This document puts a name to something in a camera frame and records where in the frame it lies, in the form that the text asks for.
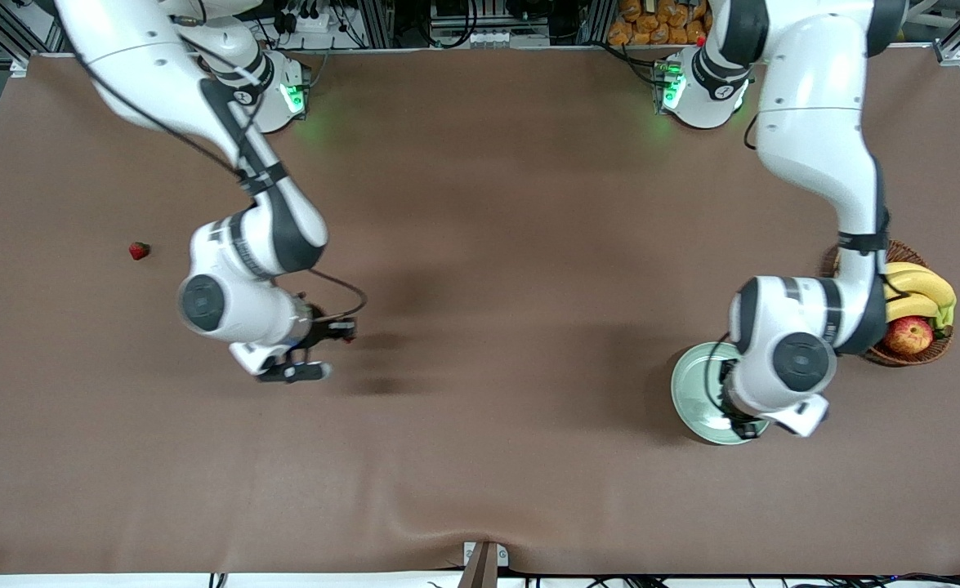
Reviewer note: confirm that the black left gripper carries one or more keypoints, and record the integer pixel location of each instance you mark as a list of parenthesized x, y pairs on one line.
[(730, 399)]

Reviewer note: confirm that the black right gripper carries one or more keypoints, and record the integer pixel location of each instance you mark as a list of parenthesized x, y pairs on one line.
[(319, 327)]

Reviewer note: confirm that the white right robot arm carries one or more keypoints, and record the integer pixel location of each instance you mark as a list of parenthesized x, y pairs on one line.
[(153, 65)]

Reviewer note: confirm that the white terminal block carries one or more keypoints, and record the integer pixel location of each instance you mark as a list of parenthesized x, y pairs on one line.
[(500, 38)]

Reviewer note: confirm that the red yellow apple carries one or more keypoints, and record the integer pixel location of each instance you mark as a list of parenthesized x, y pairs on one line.
[(911, 336)]

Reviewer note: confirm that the white power strip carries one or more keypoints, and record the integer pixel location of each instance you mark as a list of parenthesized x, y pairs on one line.
[(312, 23)]

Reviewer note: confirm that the yellow banana bunch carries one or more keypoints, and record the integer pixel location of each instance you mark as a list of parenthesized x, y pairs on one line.
[(925, 284)]

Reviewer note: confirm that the light green round plate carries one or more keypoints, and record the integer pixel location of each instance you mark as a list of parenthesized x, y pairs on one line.
[(692, 392)]

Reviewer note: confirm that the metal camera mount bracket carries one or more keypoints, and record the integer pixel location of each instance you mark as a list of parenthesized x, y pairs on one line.
[(484, 572)]

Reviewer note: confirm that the brown table mat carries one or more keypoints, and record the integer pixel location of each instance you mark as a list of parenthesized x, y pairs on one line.
[(529, 457)]

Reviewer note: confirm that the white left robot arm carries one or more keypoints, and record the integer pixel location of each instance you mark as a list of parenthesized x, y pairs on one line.
[(814, 122)]

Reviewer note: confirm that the brown wicker basket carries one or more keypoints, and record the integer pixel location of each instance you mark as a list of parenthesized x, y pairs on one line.
[(904, 251)]

